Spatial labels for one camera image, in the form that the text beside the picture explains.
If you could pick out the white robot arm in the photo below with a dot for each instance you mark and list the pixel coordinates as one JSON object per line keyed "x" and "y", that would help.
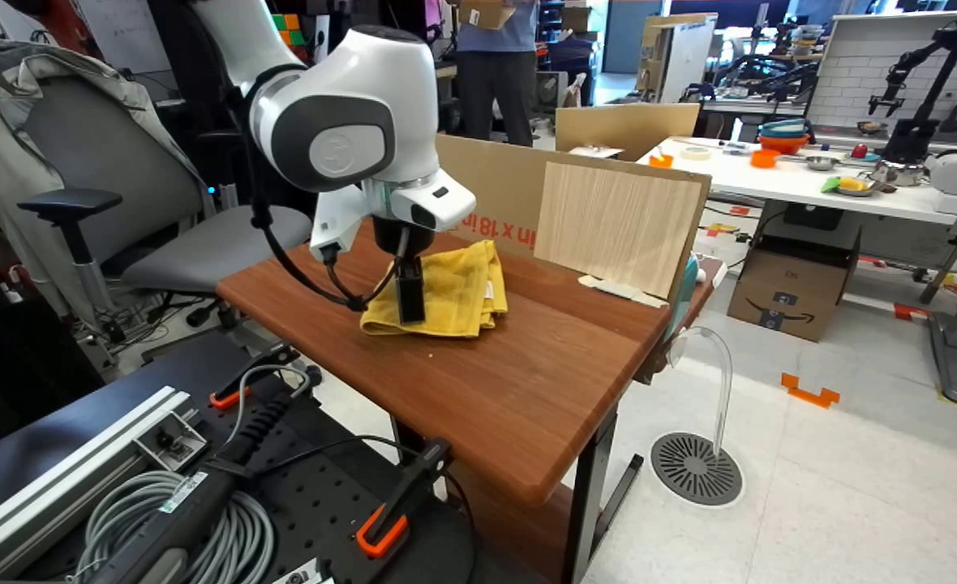
{"x": 353, "y": 131}

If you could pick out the yellow towel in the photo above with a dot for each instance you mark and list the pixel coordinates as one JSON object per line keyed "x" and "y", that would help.
{"x": 464, "y": 296}

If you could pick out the white work table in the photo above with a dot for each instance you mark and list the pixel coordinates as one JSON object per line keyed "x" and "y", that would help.
{"x": 883, "y": 211}

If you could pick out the aluminium extrusion rail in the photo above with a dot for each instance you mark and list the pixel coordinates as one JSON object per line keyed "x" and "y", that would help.
{"x": 36, "y": 517}

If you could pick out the orange bracket on floor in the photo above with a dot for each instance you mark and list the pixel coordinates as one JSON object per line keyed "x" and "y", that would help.
{"x": 815, "y": 397}

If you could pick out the light wood panel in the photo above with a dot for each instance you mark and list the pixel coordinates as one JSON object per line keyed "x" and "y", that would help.
{"x": 625, "y": 224}

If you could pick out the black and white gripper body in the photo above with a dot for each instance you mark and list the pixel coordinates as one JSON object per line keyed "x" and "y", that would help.
{"x": 433, "y": 204}

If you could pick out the wooden desk with legs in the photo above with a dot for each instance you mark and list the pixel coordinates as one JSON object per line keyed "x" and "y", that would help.
{"x": 528, "y": 407}

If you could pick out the orange black clamp near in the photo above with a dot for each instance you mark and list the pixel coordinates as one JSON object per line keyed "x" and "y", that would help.
{"x": 386, "y": 528}

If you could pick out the person in jeans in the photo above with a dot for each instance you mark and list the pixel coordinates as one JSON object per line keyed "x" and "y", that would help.
{"x": 498, "y": 67}

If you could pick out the orange black clamp far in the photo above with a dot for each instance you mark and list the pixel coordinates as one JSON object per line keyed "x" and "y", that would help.
{"x": 281, "y": 364}

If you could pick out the large cardboard box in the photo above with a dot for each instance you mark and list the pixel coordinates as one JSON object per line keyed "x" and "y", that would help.
{"x": 508, "y": 183}

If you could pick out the small cardboard box floor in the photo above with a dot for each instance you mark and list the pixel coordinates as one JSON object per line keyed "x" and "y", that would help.
{"x": 790, "y": 288}

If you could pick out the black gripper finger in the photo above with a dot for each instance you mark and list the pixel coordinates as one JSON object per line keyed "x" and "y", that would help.
{"x": 410, "y": 289}

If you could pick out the grey office chair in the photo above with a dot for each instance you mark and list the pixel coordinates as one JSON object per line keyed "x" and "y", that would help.
{"x": 99, "y": 198}

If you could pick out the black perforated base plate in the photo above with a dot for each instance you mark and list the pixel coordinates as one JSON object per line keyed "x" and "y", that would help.
{"x": 273, "y": 497}

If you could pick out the orange black clamp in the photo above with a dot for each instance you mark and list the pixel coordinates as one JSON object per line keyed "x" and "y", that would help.
{"x": 386, "y": 528}
{"x": 281, "y": 364}

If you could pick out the black small robot arm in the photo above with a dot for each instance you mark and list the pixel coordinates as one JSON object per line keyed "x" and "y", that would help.
{"x": 911, "y": 134}

